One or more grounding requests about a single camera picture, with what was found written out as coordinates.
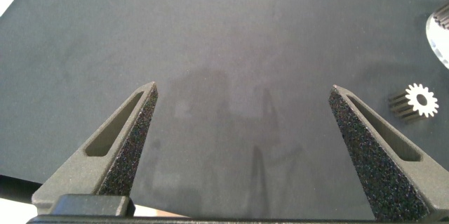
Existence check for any small steel gear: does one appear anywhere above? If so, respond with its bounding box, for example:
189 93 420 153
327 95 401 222
388 83 440 124

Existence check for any round white plate with pins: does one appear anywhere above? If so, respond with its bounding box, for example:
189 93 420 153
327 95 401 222
425 9 449 70

